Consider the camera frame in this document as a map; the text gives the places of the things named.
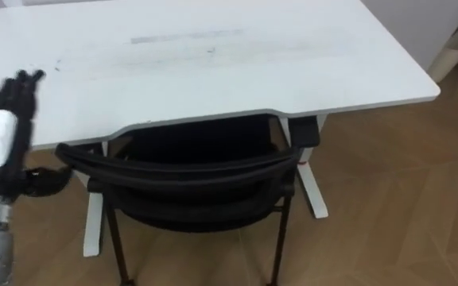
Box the black mesh office chair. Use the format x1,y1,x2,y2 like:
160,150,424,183
53,114,322,286

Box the white desk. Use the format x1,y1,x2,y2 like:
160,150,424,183
0,0,441,258

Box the white waste bin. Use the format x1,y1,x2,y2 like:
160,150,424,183
427,30,458,83

